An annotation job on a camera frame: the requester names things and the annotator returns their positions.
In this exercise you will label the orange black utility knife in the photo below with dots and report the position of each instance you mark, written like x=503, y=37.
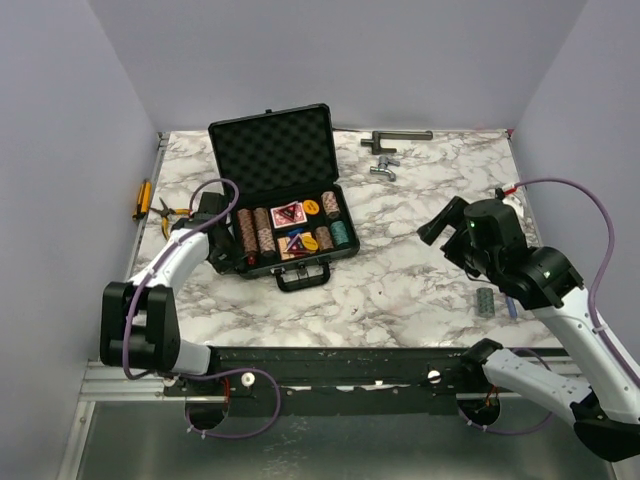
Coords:
x=143, y=201

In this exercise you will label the grey metal door handle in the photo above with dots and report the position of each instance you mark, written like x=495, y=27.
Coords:
x=377, y=136

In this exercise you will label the black red triangle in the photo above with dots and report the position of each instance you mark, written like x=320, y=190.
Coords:
x=294, y=245

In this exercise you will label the orange playing card deck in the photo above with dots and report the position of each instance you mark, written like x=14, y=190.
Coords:
x=282, y=241

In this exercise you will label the blue pen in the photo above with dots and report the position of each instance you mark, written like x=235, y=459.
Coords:
x=511, y=306

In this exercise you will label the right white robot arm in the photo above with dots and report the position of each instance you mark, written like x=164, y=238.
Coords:
x=603, y=407

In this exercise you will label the red playing card deck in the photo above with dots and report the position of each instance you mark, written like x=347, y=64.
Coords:
x=302, y=214

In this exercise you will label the yellow handled pliers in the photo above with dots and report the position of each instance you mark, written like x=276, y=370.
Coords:
x=166, y=213

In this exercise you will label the brown red chip stack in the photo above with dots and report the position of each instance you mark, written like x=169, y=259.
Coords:
x=324, y=238

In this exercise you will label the black poker set case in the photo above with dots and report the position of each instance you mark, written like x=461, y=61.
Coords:
x=275, y=158

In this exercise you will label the brown chip stack far left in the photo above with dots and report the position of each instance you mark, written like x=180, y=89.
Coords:
x=248, y=233

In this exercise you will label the silver metal tap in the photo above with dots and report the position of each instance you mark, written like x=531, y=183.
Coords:
x=384, y=167

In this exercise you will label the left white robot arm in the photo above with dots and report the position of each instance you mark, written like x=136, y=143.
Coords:
x=139, y=329

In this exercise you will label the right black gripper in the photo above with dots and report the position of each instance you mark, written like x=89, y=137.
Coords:
x=453, y=213

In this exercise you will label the grey green chip stack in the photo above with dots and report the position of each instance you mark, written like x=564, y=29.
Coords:
x=485, y=306

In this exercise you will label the yellow big blind button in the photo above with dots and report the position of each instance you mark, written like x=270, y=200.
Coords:
x=311, y=207

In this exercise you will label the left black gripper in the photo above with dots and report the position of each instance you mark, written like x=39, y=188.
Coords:
x=229, y=265

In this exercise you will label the black red triangle button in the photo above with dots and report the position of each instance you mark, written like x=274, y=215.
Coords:
x=287, y=214

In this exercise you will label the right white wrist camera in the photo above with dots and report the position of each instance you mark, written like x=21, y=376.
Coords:
x=507, y=195

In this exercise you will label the yellow round button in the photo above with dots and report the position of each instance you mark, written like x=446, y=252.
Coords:
x=310, y=244

